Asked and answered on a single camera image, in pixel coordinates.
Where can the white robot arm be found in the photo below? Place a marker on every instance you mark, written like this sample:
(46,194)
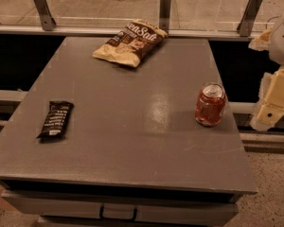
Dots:
(276,46)

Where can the left metal railing bracket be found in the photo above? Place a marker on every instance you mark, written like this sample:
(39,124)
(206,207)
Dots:
(47,21)

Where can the black snack bar wrapper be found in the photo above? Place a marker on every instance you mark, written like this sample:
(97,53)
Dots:
(56,121)

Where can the black drawer handle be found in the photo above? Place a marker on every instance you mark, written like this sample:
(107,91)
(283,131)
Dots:
(117,212)

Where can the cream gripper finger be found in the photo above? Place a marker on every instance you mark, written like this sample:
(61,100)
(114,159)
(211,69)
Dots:
(265,116)
(261,42)

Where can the sea salt chip bag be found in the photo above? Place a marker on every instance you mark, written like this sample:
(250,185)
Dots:
(131,44)

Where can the right metal railing bracket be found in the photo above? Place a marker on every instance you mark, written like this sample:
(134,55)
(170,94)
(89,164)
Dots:
(246,24)

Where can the grey cabinet drawer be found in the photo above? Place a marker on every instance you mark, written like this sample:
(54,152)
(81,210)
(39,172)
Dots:
(97,210)

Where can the metal railing bracket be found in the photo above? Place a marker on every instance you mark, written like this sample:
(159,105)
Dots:
(164,14)
(246,24)
(47,21)

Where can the red coke can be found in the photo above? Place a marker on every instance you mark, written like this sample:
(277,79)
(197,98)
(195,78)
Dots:
(210,104)

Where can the middle metal railing bracket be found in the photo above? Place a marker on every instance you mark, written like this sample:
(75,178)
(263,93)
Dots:
(164,14)

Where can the grey horizontal rail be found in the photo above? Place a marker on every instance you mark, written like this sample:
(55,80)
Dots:
(83,31)

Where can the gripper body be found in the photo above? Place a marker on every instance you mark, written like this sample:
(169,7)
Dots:
(282,42)

